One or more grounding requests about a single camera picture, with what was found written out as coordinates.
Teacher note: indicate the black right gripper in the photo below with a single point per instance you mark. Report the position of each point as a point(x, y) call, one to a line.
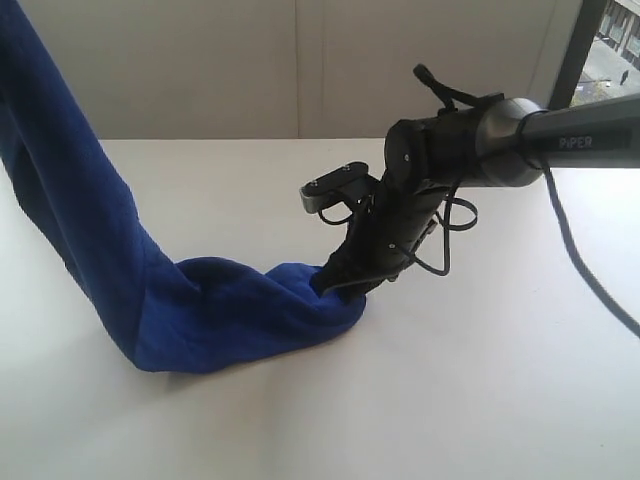
point(392, 221)

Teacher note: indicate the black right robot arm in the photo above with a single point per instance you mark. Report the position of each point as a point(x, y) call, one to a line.
point(500, 143)

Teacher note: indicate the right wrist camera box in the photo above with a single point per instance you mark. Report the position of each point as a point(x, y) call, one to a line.
point(348, 184)

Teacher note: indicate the dark window frame post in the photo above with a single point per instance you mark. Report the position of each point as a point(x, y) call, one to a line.
point(587, 22)

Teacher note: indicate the blue microfiber towel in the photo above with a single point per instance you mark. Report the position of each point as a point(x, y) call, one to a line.
point(196, 316)

